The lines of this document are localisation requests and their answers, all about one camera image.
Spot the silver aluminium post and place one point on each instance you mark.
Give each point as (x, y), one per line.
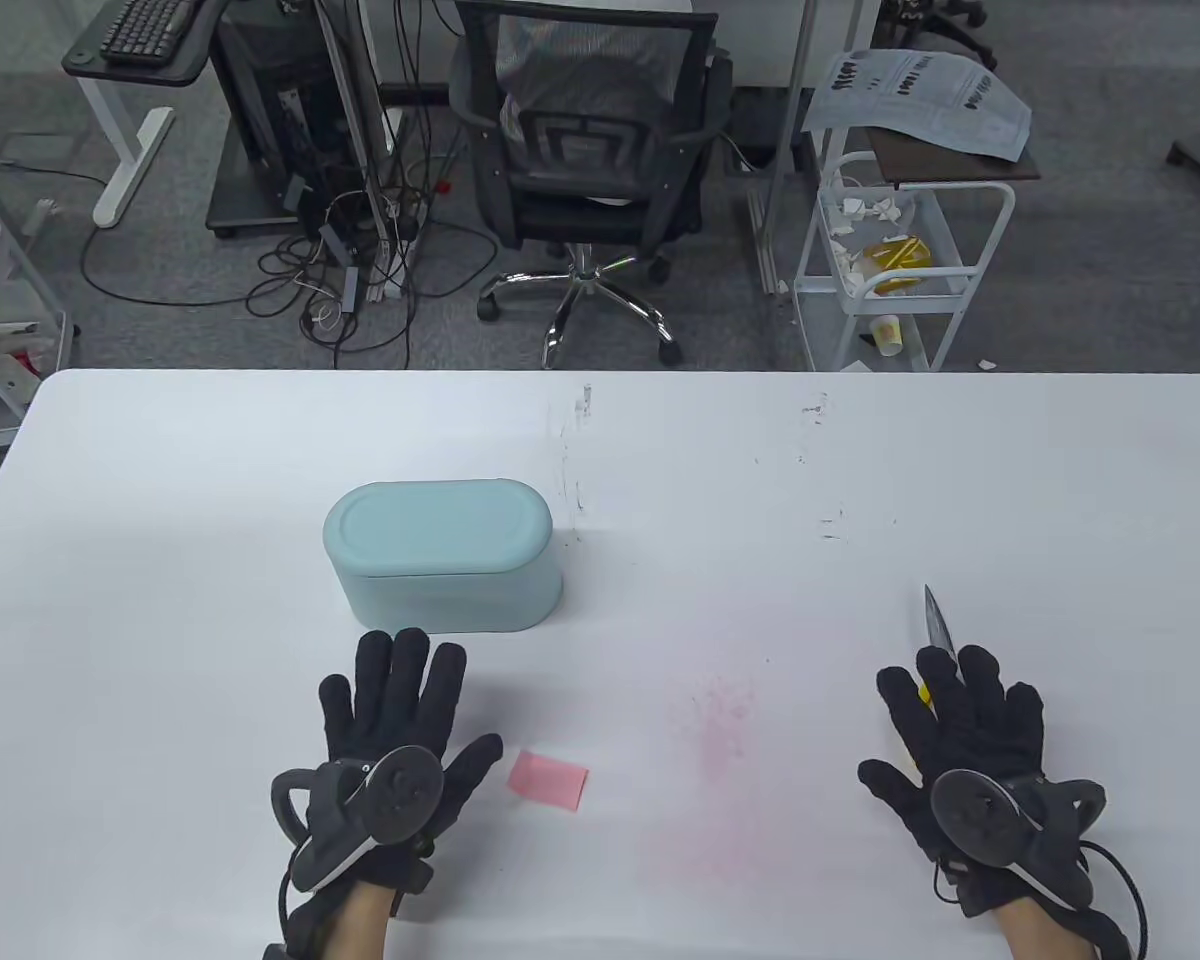
(355, 130)
(790, 130)

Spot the black keyboard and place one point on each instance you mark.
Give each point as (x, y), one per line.
(150, 30)

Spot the black wheeled cart base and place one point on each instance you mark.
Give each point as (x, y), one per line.
(250, 210)

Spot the black chair base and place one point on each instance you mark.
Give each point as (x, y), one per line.
(950, 30)

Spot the printed newspaper sheet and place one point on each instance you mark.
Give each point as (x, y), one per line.
(920, 100)

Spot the pink waste paper sheet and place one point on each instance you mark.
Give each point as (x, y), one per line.
(550, 780)

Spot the person's right hand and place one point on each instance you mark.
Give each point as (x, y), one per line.
(970, 720)

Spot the yellow and red scissors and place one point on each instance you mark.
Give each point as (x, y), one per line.
(938, 630)

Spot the person's left hand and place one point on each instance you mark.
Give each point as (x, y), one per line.
(410, 690)

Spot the brown board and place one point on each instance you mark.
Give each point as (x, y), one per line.
(960, 170)

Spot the black desk with white leg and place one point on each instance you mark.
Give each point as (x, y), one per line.
(120, 72)

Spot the black computer tower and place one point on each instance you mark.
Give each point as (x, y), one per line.
(280, 60)

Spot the paper cup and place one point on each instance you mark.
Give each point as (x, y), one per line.
(887, 335)

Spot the white metal rack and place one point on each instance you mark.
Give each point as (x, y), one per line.
(20, 260)

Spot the black mesh office chair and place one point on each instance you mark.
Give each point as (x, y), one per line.
(580, 215)

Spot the white power strip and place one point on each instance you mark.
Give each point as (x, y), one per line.
(385, 275)

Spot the black and white hand controller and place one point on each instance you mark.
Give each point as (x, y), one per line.
(405, 790)
(970, 805)

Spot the heap of white paper scraps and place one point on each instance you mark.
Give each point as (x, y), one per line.
(865, 210)

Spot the white rolling cart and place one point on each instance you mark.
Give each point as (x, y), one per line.
(1000, 230)

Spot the yellow packet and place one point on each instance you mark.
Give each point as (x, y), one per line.
(900, 255)

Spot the mint green lidded box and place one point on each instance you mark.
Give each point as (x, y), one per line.
(440, 560)

